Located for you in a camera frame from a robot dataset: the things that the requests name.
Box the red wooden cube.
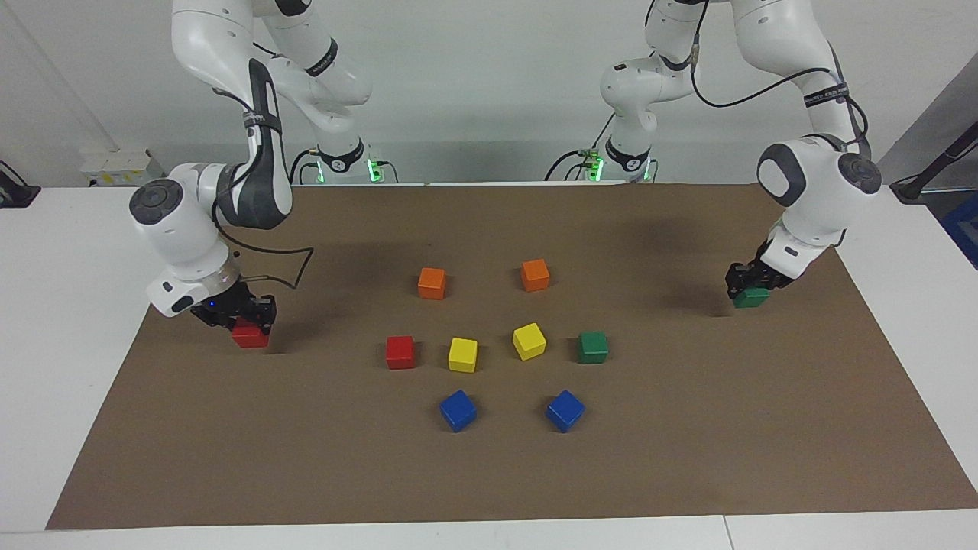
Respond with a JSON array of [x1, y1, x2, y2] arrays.
[[232, 319, 270, 349], [385, 335, 416, 370]]

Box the brown paper table mat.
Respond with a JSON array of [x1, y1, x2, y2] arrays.
[[46, 182, 978, 530]]

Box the white power strip box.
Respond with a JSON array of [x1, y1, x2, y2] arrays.
[[80, 149, 166, 189]]

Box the black stand with pole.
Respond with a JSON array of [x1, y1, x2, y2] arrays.
[[890, 121, 978, 204]]

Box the yellow wooden cube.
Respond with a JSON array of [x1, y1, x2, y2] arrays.
[[512, 322, 548, 361], [448, 338, 478, 374]]

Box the blue bin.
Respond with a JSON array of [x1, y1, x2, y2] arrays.
[[938, 191, 978, 270]]

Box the blue wooden cube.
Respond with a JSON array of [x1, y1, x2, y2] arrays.
[[439, 390, 478, 433], [546, 390, 586, 434]]

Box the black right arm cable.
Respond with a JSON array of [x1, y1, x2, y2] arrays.
[[206, 42, 316, 292]]

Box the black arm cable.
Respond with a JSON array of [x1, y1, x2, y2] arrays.
[[206, 42, 316, 292], [690, 42, 872, 157]]

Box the black right base cable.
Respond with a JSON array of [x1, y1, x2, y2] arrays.
[[288, 149, 319, 186]]

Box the black base cable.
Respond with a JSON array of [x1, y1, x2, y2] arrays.
[[288, 149, 319, 186], [544, 115, 616, 183]]

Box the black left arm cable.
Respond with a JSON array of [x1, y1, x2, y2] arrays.
[[690, 42, 872, 157]]

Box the black left base cable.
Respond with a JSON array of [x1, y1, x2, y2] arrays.
[[544, 115, 616, 183]]

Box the black clamp bracket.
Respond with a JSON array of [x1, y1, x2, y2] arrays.
[[0, 160, 41, 209]]

